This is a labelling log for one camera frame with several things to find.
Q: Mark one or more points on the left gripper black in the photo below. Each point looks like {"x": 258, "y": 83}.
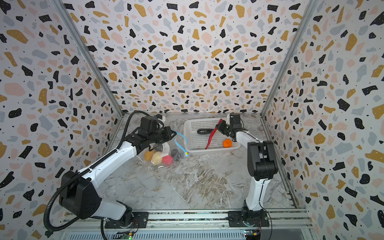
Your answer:
{"x": 166, "y": 129}

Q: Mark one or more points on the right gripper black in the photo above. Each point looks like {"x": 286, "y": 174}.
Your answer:
{"x": 224, "y": 128}

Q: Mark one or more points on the red toy chili pepper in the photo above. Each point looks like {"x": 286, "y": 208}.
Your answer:
{"x": 212, "y": 134}

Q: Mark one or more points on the orange toy fruit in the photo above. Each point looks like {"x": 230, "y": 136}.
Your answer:
{"x": 227, "y": 143}

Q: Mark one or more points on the yellow toy potato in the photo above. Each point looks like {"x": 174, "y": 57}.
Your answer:
{"x": 148, "y": 155}

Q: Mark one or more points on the clear zip top bag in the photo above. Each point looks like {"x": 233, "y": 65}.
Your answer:
{"x": 178, "y": 142}

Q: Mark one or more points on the cream toy garlic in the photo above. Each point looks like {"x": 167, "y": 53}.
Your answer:
{"x": 157, "y": 159}

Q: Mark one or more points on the pink toy fruit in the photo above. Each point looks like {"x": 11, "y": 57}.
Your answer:
{"x": 167, "y": 160}

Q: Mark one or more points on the black toy avocado front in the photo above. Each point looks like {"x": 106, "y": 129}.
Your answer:
{"x": 177, "y": 155}

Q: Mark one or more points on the purple toy eggplant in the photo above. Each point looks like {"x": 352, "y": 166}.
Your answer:
{"x": 204, "y": 131}

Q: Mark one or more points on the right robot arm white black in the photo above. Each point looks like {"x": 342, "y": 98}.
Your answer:
{"x": 261, "y": 164}

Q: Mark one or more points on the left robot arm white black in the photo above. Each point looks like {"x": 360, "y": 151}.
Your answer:
{"x": 81, "y": 197}

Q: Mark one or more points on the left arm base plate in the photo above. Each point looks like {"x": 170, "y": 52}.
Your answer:
{"x": 131, "y": 221}

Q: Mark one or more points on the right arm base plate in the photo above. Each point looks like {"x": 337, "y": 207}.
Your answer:
{"x": 252, "y": 219}

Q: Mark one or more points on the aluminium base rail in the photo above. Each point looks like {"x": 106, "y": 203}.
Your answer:
{"x": 275, "y": 224}

